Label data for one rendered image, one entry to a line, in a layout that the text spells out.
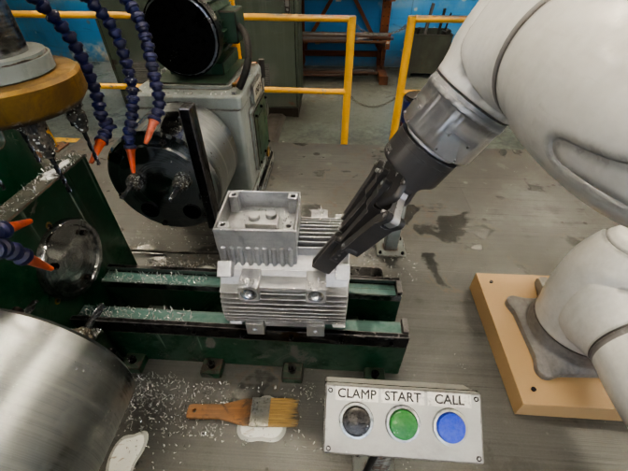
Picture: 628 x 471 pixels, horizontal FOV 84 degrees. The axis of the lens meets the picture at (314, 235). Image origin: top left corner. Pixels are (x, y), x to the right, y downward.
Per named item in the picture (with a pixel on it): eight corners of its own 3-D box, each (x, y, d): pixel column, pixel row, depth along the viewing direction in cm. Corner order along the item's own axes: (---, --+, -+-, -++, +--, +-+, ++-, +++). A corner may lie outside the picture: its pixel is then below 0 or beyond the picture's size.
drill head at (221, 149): (112, 249, 79) (60, 149, 63) (177, 161, 110) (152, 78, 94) (220, 254, 78) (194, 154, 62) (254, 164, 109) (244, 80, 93)
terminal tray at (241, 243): (220, 265, 54) (211, 230, 49) (235, 222, 62) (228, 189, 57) (297, 268, 53) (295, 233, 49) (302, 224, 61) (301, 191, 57)
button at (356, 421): (341, 431, 38) (342, 436, 37) (342, 402, 39) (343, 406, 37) (368, 433, 38) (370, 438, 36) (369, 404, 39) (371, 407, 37)
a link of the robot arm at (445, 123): (448, 88, 30) (402, 142, 33) (520, 140, 32) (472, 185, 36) (428, 58, 36) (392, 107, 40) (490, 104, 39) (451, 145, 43)
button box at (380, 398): (322, 437, 42) (321, 455, 37) (324, 375, 43) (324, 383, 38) (466, 448, 41) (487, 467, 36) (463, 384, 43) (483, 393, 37)
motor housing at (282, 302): (230, 343, 61) (207, 269, 48) (249, 265, 75) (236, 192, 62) (344, 348, 60) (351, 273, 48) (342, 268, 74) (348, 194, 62)
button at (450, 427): (433, 437, 38) (438, 443, 36) (432, 407, 38) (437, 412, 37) (461, 439, 38) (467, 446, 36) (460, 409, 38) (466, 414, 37)
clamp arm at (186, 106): (206, 229, 73) (173, 107, 56) (209, 220, 75) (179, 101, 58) (222, 230, 72) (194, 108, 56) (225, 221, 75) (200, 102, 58)
